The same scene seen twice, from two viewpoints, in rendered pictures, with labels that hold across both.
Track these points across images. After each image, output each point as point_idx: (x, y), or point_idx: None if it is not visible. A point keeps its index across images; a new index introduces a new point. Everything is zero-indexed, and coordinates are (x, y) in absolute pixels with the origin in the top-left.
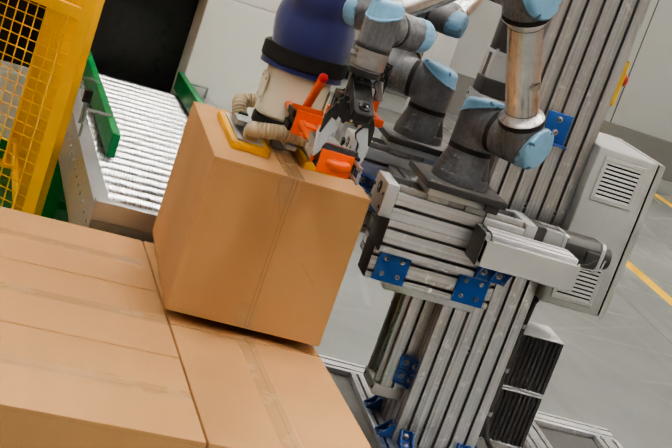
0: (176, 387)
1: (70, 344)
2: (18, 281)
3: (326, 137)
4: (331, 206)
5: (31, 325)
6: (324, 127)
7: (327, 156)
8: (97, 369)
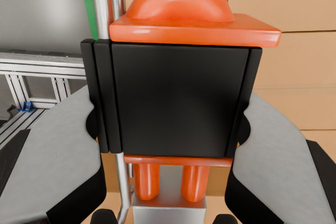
0: None
1: (311, 14)
2: (314, 100)
3: (258, 124)
4: (114, 174)
5: (332, 33)
6: (312, 161)
7: (240, 23)
8: None
